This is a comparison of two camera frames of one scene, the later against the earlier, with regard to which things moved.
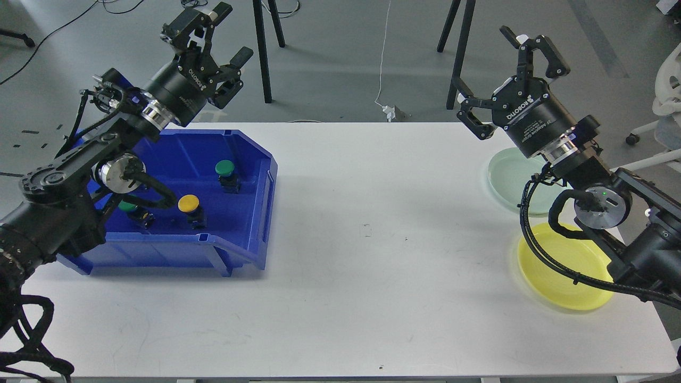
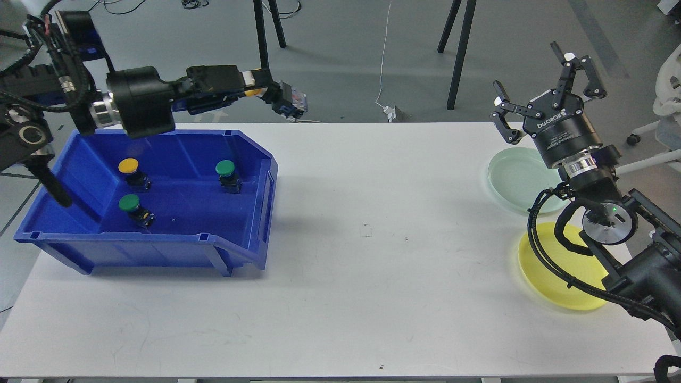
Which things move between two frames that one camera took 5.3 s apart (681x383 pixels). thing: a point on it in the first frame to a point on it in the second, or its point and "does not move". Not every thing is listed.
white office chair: (666, 105) does not move
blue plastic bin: (224, 185) does not move
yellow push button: (196, 216) to (285, 100)
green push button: (228, 177) does not move
